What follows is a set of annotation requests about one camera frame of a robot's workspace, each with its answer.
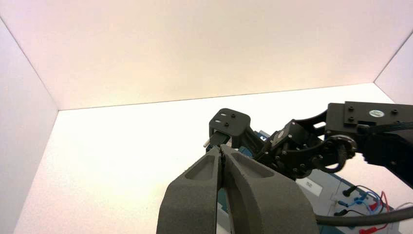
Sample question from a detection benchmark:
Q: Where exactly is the white label sticker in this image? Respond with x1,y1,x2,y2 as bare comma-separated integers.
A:
296,176,323,197

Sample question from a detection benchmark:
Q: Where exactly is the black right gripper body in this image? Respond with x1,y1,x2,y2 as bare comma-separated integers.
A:
256,111,327,180

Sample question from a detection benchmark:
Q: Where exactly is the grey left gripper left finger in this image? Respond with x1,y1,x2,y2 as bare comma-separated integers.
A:
156,146,224,234

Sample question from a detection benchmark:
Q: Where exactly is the black patch cable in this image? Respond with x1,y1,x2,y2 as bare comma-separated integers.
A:
334,185,367,217

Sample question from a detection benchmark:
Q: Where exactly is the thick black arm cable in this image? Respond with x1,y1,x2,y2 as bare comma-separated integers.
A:
315,206,413,227

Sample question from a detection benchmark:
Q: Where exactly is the dark blue grey control board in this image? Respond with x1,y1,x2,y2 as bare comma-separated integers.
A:
215,129,413,234

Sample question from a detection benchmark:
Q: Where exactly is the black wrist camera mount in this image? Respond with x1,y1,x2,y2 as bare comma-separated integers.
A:
208,108,268,153

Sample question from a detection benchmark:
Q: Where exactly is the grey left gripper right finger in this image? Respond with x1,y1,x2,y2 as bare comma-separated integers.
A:
222,145,320,234

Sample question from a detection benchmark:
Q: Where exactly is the red patch cable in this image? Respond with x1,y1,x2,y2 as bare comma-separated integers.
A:
358,191,391,234

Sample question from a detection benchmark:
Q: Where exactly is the blue patch cable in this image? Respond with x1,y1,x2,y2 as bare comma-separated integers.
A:
338,185,383,215

